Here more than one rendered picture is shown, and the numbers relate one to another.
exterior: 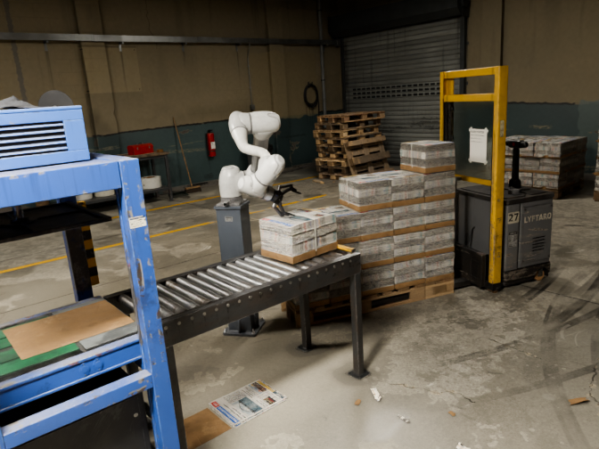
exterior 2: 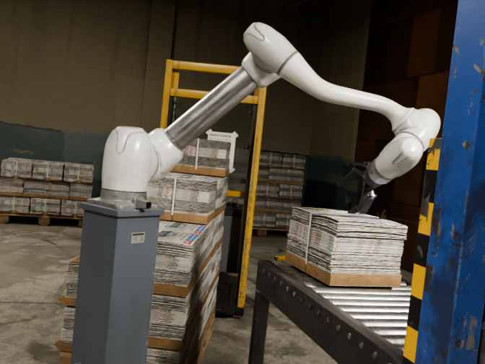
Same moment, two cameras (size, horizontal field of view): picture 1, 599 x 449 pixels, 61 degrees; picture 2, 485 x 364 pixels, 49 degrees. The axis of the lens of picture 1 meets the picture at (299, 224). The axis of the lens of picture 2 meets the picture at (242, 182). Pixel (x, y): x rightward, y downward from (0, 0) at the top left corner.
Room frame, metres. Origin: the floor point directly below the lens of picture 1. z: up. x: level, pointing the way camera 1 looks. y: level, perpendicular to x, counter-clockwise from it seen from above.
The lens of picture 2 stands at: (2.54, 2.01, 1.22)
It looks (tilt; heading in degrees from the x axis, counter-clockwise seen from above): 3 degrees down; 293
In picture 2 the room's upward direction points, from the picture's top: 6 degrees clockwise
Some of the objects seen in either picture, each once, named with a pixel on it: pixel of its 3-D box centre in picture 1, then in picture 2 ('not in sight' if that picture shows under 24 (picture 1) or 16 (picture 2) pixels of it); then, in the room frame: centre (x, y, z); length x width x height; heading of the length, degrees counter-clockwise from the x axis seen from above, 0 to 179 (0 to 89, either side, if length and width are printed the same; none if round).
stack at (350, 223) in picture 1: (351, 257); (166, 299); (3.92, -0.41, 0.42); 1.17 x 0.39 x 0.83; 110
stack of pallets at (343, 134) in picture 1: (349, 144); not in sight; (10.70, -1.18, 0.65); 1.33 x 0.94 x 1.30; 133
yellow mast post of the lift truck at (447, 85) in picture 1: (446, 170); (162, 179); (4.62, -1.39, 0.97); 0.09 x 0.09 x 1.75; 20
